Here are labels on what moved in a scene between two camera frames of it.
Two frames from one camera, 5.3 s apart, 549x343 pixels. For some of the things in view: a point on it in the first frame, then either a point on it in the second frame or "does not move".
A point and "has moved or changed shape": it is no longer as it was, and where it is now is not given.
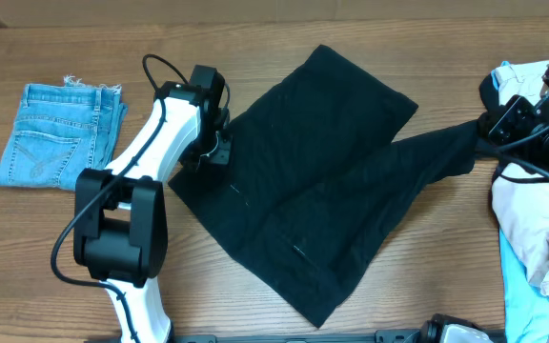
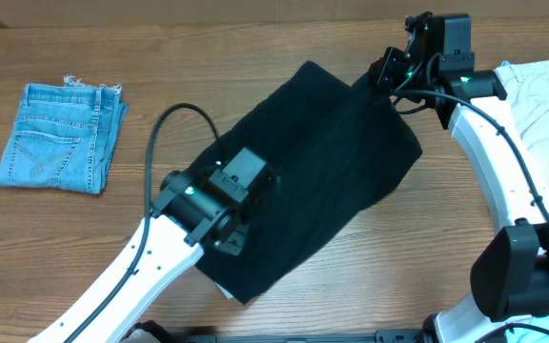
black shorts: [316, 176] has moved or changed shape
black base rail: [381, 335] does not move
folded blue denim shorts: [60, 131] does not move
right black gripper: [486, 130] -> [391, 67]
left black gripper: [223, 155] -> [236, 243]
